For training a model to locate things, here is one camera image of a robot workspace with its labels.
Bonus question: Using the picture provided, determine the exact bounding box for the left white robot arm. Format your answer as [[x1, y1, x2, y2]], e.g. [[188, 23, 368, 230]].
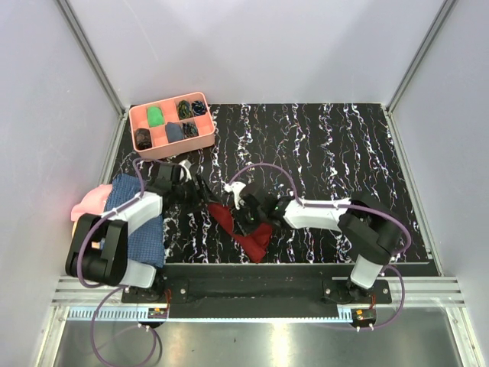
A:
[[65, 160, 212, 303]]

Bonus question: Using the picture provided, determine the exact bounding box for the grey blue rolled sock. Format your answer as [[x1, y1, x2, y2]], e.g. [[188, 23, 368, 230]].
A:
[[165, 122, 184, 143]]

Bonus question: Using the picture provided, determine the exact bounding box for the peach orange cloth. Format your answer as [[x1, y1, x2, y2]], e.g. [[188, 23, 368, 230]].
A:
[[72, 222, 78, 238]]

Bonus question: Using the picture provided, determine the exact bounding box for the pink divided organizer tray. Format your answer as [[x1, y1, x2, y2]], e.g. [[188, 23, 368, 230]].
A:
[[129, 92, 215, 159]]

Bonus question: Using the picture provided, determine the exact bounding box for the dark striped rolled sock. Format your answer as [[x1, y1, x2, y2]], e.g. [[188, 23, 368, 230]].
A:
[[182, 122, 199, 139]]

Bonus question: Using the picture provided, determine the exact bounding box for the blue patterned dark sock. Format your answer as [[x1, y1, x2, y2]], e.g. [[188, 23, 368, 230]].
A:
[[191, 100, 207, 116]]

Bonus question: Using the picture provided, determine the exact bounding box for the blue checkered cloth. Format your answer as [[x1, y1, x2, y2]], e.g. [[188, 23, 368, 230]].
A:
[[104, 174, 165, 268]]

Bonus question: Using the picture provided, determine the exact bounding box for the dark red cloth napkin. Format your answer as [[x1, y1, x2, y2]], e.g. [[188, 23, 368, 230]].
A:
[[207, 203, 273, 263]]

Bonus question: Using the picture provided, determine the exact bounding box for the pink cloth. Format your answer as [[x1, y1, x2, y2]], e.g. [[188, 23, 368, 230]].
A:
[[71, 184, 112, 222]]

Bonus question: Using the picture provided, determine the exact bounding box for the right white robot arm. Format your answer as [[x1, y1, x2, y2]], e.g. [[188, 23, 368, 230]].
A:
[[225, 182, 411, 303]]

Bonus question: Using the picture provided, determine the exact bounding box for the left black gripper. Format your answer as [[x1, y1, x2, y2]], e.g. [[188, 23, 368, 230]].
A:
[[173, 174, 219, 215]]

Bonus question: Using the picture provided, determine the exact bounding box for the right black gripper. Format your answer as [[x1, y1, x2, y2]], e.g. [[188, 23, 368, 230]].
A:
[[229, 200, 266, 237]]

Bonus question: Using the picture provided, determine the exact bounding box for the green rolled sock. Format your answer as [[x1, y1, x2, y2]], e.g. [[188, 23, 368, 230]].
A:
[[147, 106, 165, 128]]

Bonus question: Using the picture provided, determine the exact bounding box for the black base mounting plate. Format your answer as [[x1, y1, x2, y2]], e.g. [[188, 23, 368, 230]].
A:
[[121, 264, 392, 305]]

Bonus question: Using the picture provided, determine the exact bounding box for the dark brown rolled sock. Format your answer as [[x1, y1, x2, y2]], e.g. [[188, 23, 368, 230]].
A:
[[134, 128, 152, 151]]

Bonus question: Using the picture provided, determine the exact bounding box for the yellow patterned dark sock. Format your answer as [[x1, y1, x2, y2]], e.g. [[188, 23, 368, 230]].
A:
[[176, 100, 193, 120]]

